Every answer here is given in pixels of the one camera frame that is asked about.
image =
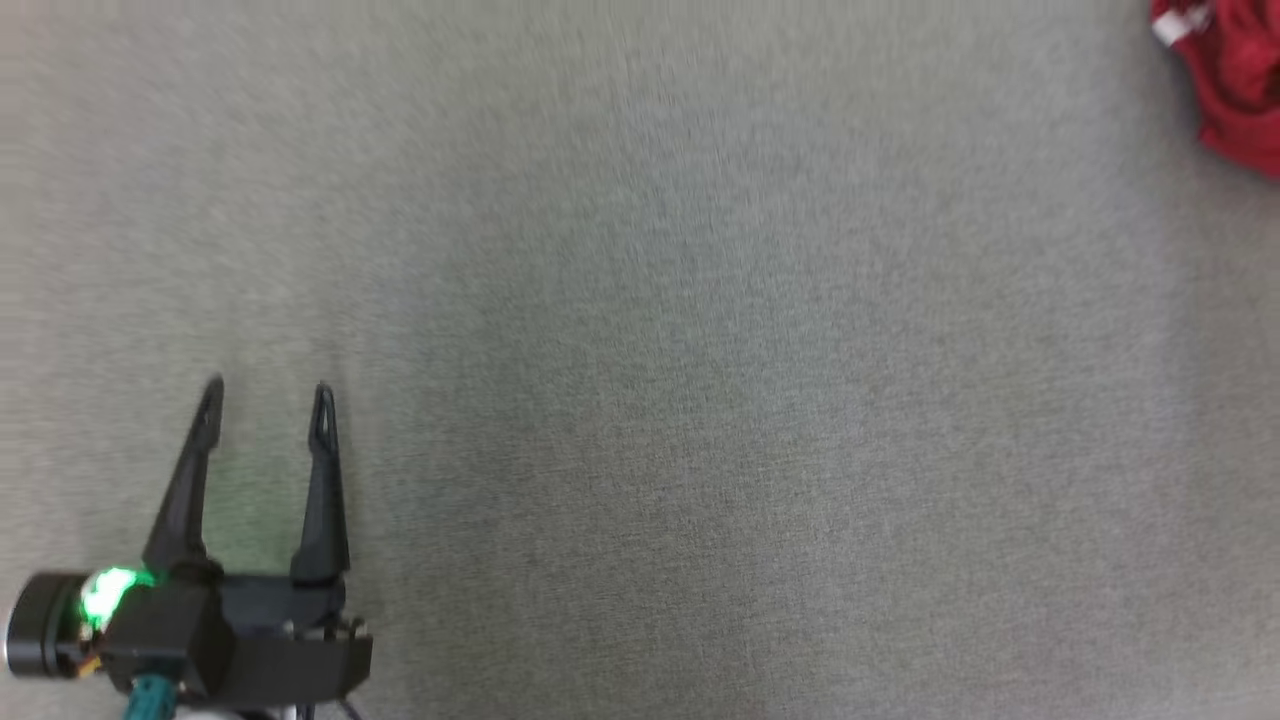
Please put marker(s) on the red shorts wide white stripe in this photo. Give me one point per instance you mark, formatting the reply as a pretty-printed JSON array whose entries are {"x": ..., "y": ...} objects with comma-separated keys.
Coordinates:
[{"x": 1245, "y": 80}]

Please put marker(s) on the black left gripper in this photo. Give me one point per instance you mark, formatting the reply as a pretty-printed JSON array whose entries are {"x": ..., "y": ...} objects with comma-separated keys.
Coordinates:
[{"x": 260, "y": 640}]

